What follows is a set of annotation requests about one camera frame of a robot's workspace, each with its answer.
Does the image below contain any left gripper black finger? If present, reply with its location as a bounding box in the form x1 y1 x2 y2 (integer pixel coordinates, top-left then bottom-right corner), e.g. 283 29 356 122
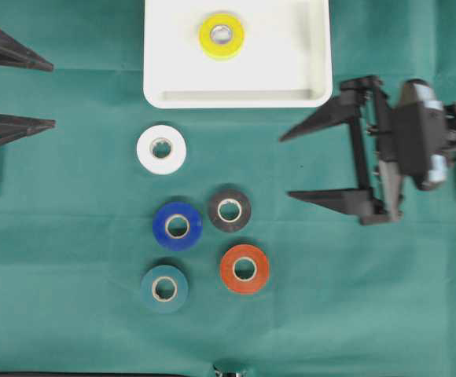
0 29 54 71
0 114 56 146

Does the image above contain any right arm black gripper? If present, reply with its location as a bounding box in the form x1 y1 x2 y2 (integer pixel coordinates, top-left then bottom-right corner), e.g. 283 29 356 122
279 76 404 225

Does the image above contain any black tape roll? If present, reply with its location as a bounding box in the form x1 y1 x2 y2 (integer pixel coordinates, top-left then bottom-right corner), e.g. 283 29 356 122
208 188 252 232

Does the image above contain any yellow tape roll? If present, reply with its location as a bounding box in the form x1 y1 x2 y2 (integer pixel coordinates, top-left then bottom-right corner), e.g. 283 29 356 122
198 12 245 60

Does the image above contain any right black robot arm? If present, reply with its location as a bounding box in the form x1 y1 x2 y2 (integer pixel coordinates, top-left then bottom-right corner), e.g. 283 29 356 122
280 75 456 225

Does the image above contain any white plastic tray case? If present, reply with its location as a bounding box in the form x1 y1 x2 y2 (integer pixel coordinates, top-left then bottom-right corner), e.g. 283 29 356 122
143 1 333 109

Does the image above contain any orange tape roll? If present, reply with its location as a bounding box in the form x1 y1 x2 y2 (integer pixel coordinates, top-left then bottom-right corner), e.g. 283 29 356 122
219 244 270 295

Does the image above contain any white tape roll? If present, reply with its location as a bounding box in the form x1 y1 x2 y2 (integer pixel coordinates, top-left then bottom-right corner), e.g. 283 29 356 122
136 125 187 175

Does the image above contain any blue tape roll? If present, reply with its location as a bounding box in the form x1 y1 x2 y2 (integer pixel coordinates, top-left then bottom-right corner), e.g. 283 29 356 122
153 201 203 251

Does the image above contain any teal green tape roll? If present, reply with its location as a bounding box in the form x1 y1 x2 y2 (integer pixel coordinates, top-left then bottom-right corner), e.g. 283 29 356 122
140 265 189 314

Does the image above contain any green table cloth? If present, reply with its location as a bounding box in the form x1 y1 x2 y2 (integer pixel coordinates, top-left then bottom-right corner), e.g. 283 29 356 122
0 1 456 376

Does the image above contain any metal clamp at table edge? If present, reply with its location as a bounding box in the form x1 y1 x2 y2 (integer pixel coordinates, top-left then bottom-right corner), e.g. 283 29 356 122
212 364 248 377

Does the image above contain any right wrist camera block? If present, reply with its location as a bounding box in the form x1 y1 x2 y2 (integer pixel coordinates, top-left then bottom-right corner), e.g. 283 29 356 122
391 79 447 191

